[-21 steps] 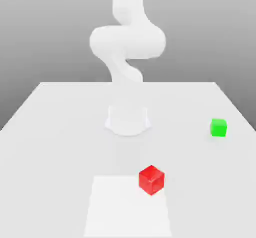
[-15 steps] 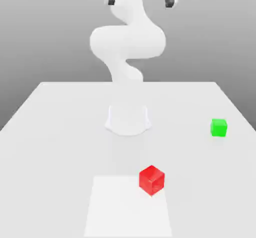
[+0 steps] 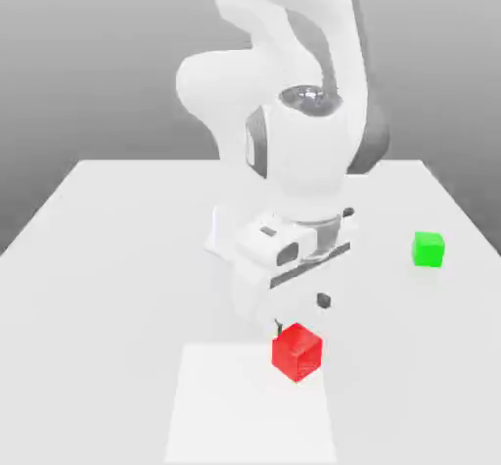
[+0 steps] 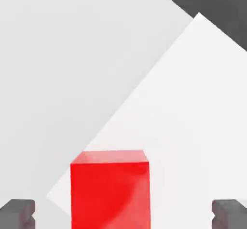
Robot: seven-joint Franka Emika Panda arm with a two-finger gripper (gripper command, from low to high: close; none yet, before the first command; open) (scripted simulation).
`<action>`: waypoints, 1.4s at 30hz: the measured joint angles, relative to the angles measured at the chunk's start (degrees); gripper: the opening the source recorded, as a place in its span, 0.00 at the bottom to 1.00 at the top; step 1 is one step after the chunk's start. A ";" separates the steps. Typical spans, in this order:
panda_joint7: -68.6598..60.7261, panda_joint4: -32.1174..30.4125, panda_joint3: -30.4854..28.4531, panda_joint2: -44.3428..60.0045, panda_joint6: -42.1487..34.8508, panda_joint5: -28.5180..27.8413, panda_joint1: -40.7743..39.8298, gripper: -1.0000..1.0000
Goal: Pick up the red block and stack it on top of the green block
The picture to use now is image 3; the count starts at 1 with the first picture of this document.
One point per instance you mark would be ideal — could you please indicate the small red cube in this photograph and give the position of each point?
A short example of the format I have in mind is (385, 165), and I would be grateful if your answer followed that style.
(296, 353)

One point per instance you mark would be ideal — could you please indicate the small green cube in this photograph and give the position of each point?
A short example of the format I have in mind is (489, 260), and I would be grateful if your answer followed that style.
(428, 249)

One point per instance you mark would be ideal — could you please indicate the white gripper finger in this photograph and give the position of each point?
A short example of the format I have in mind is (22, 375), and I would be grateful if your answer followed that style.
(278, 326)
(323, 300)

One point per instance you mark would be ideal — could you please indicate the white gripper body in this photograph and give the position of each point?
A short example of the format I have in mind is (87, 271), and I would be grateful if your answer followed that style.
(289, 288)

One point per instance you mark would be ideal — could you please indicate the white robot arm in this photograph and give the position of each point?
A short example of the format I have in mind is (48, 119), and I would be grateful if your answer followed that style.
(305, 148)

